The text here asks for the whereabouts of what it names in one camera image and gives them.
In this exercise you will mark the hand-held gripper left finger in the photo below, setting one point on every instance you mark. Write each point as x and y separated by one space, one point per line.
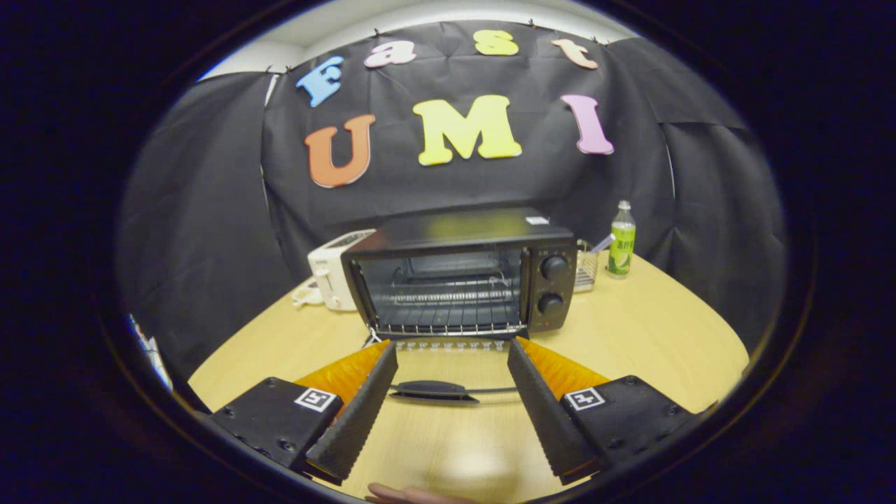
360 413

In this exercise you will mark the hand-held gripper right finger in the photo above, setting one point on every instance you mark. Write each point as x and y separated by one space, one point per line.
542 413

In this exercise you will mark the black toaster oven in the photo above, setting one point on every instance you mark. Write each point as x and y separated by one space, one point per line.
455 231

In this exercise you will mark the white pop-up toaster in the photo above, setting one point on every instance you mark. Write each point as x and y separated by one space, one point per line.
329 273

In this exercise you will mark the green label plastic bottle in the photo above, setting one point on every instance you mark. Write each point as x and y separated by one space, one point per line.
621 245

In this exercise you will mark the black backdrop cloth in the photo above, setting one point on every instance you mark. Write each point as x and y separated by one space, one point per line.
210 210

